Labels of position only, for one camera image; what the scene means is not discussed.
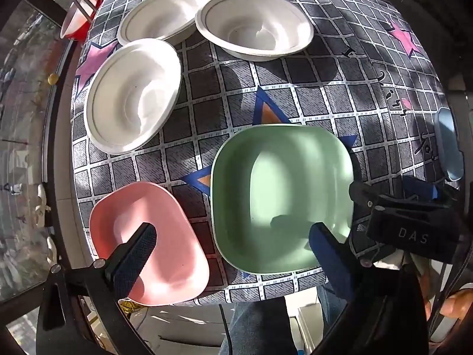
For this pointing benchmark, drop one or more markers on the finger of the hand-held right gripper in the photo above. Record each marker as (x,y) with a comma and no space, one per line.
(421,189)
(364,194)

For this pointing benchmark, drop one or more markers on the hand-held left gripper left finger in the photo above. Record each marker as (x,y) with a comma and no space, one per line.
(137,254)

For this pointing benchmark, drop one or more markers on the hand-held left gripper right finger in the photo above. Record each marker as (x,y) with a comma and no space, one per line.
(329,257)

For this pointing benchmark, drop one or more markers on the pink square plate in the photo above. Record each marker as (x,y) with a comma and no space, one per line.
(173,244)

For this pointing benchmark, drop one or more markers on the green square plate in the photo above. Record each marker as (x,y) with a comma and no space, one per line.
(281,196)

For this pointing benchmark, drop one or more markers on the person's right hand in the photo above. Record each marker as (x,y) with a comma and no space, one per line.
(455,303)

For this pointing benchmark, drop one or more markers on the person's blue jeans leg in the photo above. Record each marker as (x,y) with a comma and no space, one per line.
(330,305)
(258,329)

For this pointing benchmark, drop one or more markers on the light blue plate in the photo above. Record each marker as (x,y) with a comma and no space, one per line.
(449,144)

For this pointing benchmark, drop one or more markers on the grey checkered star tablecloth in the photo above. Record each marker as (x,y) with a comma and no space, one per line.
(325,92)

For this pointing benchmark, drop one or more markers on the white paper bowl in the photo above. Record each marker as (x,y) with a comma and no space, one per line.
(162,14)
(131,96)
(255,26)

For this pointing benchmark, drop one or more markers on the small yellow ball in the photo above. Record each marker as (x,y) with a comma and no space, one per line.
(53,78)

